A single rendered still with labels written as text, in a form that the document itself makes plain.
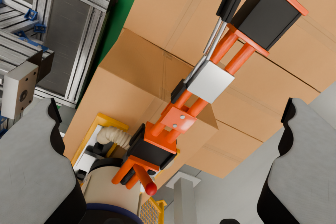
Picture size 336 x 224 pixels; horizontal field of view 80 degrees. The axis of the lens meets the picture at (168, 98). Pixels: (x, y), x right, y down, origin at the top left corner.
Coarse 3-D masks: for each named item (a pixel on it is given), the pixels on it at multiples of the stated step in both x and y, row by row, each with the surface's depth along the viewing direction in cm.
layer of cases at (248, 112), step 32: (160, 0) 79; (192, 0) 79; (320, 0) 79; (160, 32) 86; (192, 32) 86; (224, 32) 86; (288, 32) 86; (320, 32) 86; (192, 64) 94; (224, 64) 94; (256, 64) 94; (288, 64) 93; (320, 64) 93; (224, 96) 103; (256, 96) 103; (288, 96) 103; (224, 128) 115; (256, 128) 114; (192, 160) 129; (224, 160) 129
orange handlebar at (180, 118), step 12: (228, 36) 34; (216, 48) 35; (228, 48) 35; (252, 48) 34; (216, 60) 36; (240, 60) 36; (180, 96) 40; (168, 108) 42; (180, 108) 42; (192, 108) 42; (168, 120) 42; (180, 120) 42; (192, 120) 42; (156, 132) 45; (180, 132) 45; (120, 168) 53; (144, 168) 51; (120, 180) 54; (132, 180) 54
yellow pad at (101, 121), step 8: (96, 120) 58; (104, 120) 58; (112, 120) 59; (96, 128) 59; (120, 128) 60; (88, 136) 62; (96, 136) 61; (80, 144) 64; (88, 144) 63; (96, 144) 61; (104, 144) 63; (112, 144) 63; (80, 152) 65; (96, 152) 61; (104, 152) 65; (72, 160) 68; (80, 176) 67; (80, 184) 74
